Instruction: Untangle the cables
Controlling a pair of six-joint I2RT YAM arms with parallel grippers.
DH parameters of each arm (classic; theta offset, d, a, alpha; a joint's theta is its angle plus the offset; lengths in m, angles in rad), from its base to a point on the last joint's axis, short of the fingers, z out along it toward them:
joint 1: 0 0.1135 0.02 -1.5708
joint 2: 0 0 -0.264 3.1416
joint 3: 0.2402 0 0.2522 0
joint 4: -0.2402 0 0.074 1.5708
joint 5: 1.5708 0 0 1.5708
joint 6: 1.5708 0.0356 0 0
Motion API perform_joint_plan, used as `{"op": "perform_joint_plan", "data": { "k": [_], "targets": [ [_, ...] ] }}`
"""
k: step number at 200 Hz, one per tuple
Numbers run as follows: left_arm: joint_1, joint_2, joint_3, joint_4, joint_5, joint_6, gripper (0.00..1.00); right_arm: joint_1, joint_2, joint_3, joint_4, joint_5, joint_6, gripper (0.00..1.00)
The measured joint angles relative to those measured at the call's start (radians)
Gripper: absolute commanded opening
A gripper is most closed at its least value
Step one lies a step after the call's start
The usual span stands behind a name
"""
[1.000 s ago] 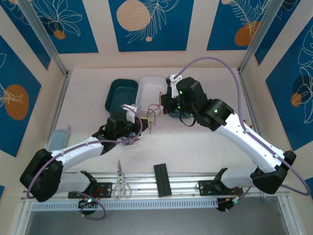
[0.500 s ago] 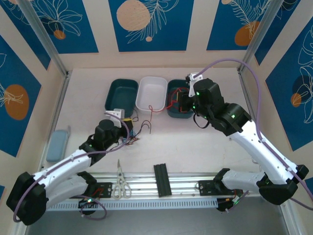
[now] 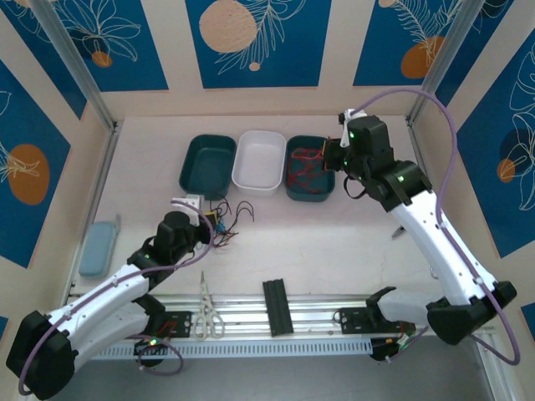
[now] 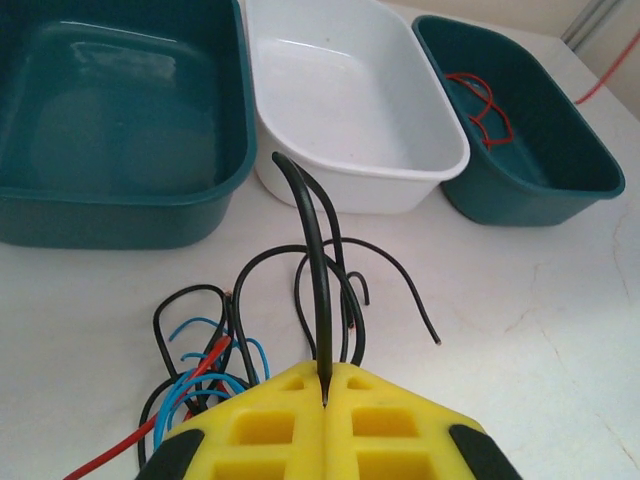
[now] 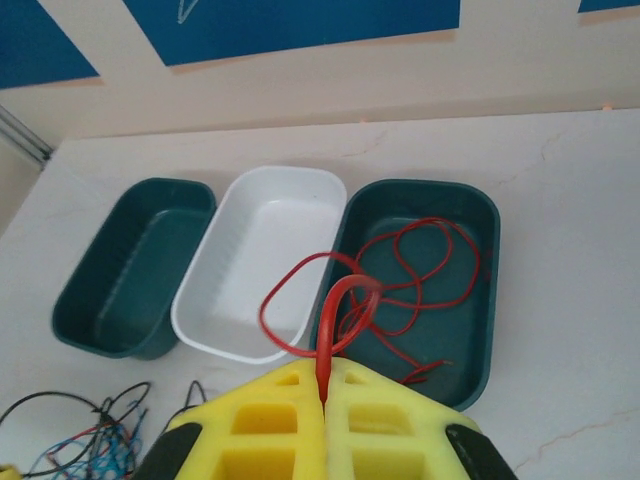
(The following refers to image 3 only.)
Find black cable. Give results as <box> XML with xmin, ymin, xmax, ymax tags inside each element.
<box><xmin>208</xmin><ymin>199</ymin><xmax>232</xmax><ymax>218</ymax></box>
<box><xmin>232</xmin><ymin>200</ymin><xmax>257</xmax><ymax>222</ymax></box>

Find red cable tangle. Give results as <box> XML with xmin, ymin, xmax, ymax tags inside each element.
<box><xmin>288</xmin><ymin>145</ymin><xmax>331</xmax><ymax>194</ymax></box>

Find empty teal plastic bin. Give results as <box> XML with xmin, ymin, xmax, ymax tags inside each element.
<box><xmin>178</xmin><ymin>133</ymin><xmax>238</xmax><ymax>200</ymax></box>

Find white plastic bin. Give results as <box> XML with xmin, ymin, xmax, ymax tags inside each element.
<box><xmin>231</xmin><ymin>129</ymin><xmax>288</xmax><ymax>197</ymax></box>

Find aluminium table side rail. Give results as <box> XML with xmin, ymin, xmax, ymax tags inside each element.
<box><xmin>24</xmin><ymin>120</ymin><xmax>123</xmax><ymax>401</ymax></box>
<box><xmin>405</xmin><ymin>116</ymin><xmax>519</xmax><ymax>401</ymax></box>

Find white handled scissors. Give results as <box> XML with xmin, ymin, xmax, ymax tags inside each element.
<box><xmin>191</xmin><ymin>271</ymin><xmax>227</xmax><ymax>340</ymax></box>

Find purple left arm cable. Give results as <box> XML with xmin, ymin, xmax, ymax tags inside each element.
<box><xmin>18</xmin><ymin>199</ymin><xmax>218</xmax><ymax>396</ymax></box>

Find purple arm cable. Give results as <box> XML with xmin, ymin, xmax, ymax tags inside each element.
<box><xmin>354</xmin><ymin>88</ymin><xmax>522</xmax><ymax>365</ymax></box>
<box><xmin>18</xmin><ymin>199</ymin><xmax>218</xmax><ymax>396</ymax></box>

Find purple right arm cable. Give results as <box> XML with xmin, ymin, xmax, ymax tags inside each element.
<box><xmin>354</xmin><ymin>88</ymin><xmax>522</xmax><ymax>365</ymax></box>

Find blue floral wall panel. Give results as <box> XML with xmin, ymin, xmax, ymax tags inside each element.
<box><xmin>0</xmin><ymin>8</ymin><xmax>88</xmax><ymax>121</ymax></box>
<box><xmin>185</xmin><ymin>0</ymin><xmax>334</xmax><ymax>89</ymax></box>
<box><xmin>453</xmin><ymin>31</ymin><xmax>535</xmax><ymax>259</ymax></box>
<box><xmin>434</xmin><ymin>0</ymin><xmax>535</xmax><ymax>113</ymax></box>
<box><xmin>353</xmin><ymin>0</ymin><xmax>465</xmax><ymax>88</ymax></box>
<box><xmin>0</xmin><ymin>60</ymin><xmax>72</xmax><ymax>269</ymax></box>
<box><xmin>3</xmin><ymin>0</ymin><xmax>170</xmax><ymax>92</ymax></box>

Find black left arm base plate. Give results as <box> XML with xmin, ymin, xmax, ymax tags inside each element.
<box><xmin>137</xmin><ymin>311</ymin><xmax>193</xmax><ymax>340</ymax></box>

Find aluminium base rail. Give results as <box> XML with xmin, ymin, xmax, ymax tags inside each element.
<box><xmin>35</xmin><ymin>293</ymin><xmax>497</xmax><ymax>343</ymax></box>

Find aluminium frame post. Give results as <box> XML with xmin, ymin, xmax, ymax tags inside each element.
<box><xmin>409</xmin><ymin>0</ymin><xmax>492</xmax><ymax>122</ymax></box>
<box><xmin>31</xmin><ymin>0</ymin><xmax>120</xmax><ymax>131</ymax></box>

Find black ribbed rail piece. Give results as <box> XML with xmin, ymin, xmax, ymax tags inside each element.
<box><xmin>262</xmin><ymin>278</ymin><xmax>293</xmax><ymax>338</ymax></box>

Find white slotted cable duct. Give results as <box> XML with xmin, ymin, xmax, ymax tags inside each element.
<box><xmin>53</xmin><ymin>337</ymin><xmax>374</xmax><ymax>361</ymax></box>

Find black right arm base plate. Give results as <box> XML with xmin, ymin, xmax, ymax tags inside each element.
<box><xmin>339</xmin><ymin>307</ymin><xmax>415</xmax><ymax>336</ymax></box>

